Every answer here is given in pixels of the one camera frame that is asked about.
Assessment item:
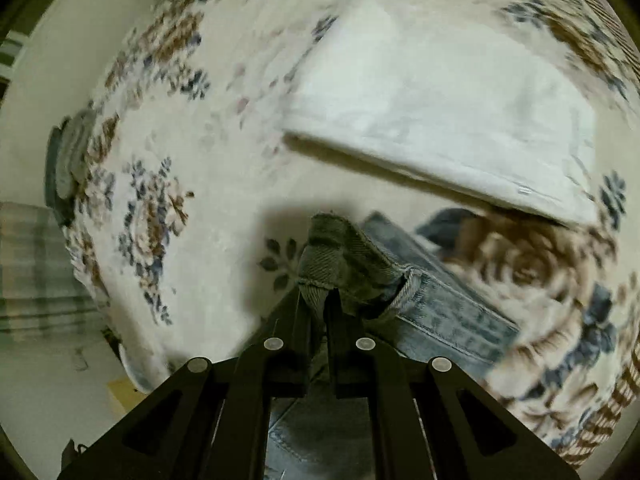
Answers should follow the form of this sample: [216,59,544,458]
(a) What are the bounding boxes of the blue denim pants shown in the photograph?
[265,214,518,479]

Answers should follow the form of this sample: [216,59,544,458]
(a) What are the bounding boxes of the floral bed blanket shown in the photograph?
[65,0,639,467]

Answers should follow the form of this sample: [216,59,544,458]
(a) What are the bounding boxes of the green striped curtain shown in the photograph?
[1,202,104,342]

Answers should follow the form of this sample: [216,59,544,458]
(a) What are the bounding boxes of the folded white garment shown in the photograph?
[283,0,596,224]

